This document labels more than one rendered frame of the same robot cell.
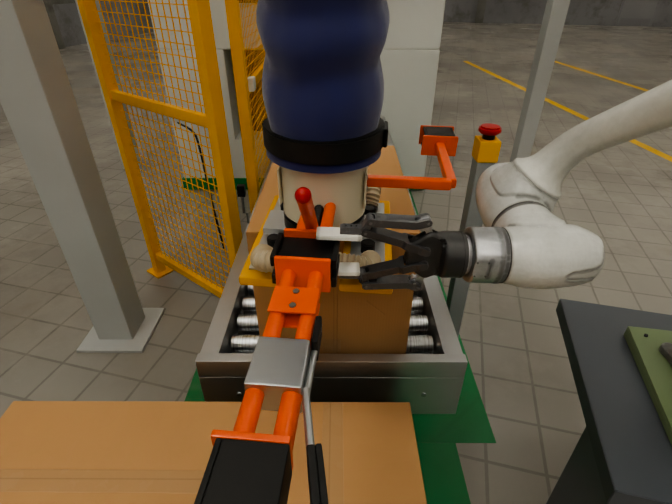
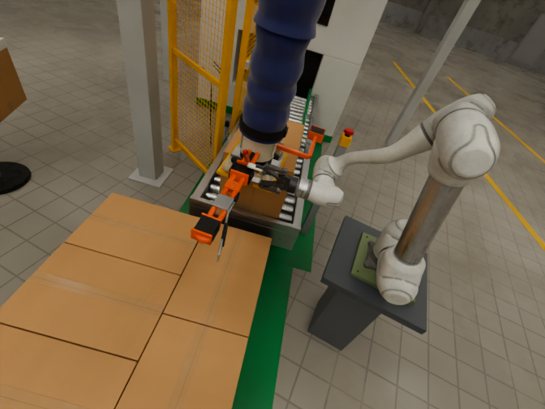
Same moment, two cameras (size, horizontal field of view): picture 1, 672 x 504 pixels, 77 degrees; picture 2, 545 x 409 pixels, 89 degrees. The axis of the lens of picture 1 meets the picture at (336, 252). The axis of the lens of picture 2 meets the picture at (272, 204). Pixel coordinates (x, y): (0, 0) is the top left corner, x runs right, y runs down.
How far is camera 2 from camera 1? 0.58 m
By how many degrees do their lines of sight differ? 9
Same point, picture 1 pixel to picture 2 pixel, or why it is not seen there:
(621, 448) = (332, 267)
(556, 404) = not seen: hidden behind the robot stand
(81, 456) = (139, 221)
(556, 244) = (325, 191)
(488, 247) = (303, 186)
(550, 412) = not seen: hidden behind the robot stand
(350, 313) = (258, 196)
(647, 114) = (364, 157)
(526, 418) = not seen: hidden behind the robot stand
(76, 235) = (142, 122)
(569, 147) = (345, 159)
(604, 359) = (347, 240)
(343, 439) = (241, 243)
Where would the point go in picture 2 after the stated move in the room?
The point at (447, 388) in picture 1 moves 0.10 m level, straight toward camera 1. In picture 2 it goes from (289, 238) to (282, 247)
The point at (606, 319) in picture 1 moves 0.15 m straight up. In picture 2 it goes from (358, 228) to (370, 209)
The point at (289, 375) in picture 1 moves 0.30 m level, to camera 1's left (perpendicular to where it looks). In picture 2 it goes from (225, 205) to (147, 183)
